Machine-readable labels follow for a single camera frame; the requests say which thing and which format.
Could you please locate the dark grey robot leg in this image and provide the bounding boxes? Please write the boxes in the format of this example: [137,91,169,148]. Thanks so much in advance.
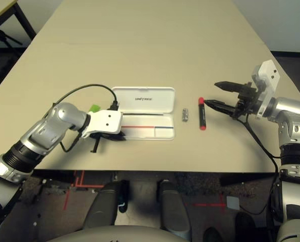
[156,179,192,240]
[83,181,120,229]

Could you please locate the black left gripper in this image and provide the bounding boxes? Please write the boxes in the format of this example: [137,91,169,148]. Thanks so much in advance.
[90,133,128,153]

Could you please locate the black marker with red cap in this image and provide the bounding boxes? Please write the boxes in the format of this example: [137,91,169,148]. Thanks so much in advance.
[197,97,207,131]

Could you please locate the beige robot torso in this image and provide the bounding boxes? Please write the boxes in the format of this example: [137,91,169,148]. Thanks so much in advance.
[46,225,188,242]

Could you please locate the grey square floor plate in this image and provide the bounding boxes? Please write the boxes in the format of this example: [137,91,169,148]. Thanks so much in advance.
[226,196,240,210]

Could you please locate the black tripod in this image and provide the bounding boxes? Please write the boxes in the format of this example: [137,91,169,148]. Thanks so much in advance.
[0,25,23,46]

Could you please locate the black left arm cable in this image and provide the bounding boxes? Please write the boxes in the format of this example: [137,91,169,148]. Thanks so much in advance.
[45,84,120,153]

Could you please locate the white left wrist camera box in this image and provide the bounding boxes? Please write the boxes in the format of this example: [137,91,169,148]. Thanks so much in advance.
[82,109,124,139]

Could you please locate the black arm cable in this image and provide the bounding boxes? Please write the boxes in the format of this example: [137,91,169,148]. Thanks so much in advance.
[45,84,120,153]
[236,114,283,177]

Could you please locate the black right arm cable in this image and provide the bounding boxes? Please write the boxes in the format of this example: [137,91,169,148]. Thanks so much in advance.
[236,114,283,177]

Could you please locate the black shoe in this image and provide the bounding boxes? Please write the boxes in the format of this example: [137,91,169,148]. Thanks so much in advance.
[236,211,256,242]
[202,226,223,242]

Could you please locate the dark grey robot right leg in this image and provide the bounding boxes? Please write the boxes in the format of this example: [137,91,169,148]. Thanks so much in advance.
[156,179,192,240]

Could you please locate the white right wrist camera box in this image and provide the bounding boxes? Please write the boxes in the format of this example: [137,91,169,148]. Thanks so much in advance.
[250,59,281,119]

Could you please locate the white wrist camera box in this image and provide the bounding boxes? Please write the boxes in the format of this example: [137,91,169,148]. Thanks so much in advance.
[82,109,124,139]
[250,59,281,119]

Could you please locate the yellow-edged side table black frame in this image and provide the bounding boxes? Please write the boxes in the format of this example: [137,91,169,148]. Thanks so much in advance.
[0,0,37,48]

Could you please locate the black floor cable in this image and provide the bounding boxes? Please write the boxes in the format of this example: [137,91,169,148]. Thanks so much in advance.
[239,191,279,215]

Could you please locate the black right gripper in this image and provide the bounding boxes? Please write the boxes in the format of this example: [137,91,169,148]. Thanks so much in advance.
[205,81,260,118]

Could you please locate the dark grey robot left leg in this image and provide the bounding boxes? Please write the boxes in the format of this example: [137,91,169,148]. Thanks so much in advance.
[83,181,120,229]

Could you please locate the white plastic pencil case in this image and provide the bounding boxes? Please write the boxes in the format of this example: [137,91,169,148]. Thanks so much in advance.
[111,86,176,141]

